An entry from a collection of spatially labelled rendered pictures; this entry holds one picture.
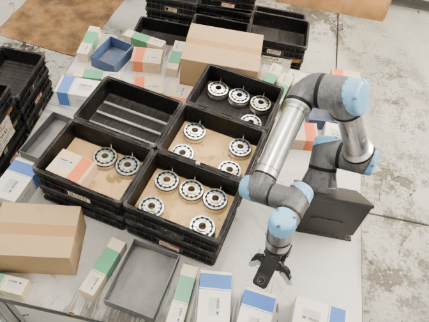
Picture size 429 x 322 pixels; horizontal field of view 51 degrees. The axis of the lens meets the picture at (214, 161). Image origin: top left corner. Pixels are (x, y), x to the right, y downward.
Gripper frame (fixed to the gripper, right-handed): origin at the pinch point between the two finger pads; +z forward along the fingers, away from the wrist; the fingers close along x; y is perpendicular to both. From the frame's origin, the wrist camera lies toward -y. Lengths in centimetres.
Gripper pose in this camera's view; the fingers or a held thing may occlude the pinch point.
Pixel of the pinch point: (269, 276)
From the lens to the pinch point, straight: 156.1
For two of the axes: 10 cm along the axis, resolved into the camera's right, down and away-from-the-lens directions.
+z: 0.1, 6.1, 7.9
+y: 4.9, -7.0, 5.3
